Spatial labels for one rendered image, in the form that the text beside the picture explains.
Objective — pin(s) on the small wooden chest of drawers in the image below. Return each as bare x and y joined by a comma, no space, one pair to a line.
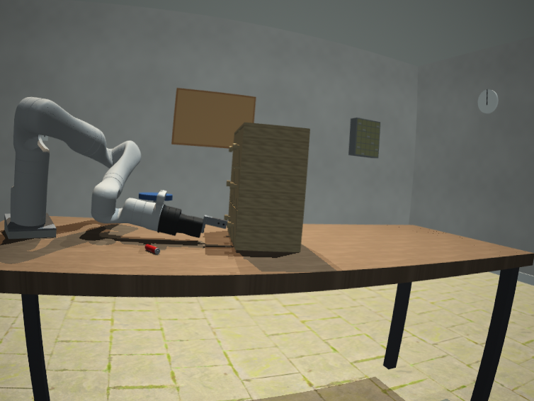
272,187

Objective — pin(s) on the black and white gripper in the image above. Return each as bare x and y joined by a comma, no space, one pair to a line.
162,218

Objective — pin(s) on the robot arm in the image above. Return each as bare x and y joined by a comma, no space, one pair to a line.
38,116

